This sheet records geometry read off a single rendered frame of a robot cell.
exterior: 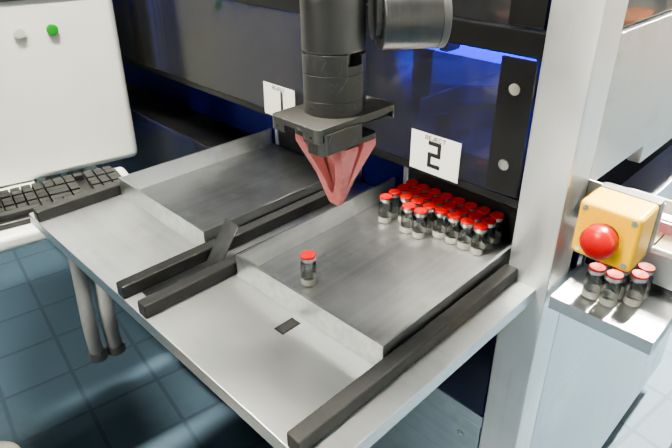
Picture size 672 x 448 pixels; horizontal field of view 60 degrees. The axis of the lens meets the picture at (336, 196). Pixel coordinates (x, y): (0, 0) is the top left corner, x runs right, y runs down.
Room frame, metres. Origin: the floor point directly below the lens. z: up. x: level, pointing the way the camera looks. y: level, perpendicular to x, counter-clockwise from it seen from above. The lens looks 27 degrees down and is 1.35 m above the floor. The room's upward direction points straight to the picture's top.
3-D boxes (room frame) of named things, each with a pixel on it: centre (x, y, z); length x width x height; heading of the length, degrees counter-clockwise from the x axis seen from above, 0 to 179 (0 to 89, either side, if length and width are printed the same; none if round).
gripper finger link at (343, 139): (0.51, 0.01, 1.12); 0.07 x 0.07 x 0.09; 44
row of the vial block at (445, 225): (0.78, -0.15, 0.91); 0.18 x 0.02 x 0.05; 46
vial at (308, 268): (0.65, 0.04, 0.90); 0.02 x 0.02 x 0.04
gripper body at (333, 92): (0.52, 0.00, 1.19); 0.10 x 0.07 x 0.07; 134
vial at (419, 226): (0.77, -0.13, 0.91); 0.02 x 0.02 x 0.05
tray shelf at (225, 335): (0.77, 0.09, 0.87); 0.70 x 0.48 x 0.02; 45
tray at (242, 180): (0.94, 0.16, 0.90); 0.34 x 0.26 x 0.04; 135
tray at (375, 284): (0.70, -0.08, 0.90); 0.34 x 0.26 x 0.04; 136
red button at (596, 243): (0.57, -0.31, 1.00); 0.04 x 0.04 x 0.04; 45
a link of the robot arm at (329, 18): (0.52, 0.00, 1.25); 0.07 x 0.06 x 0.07; 98
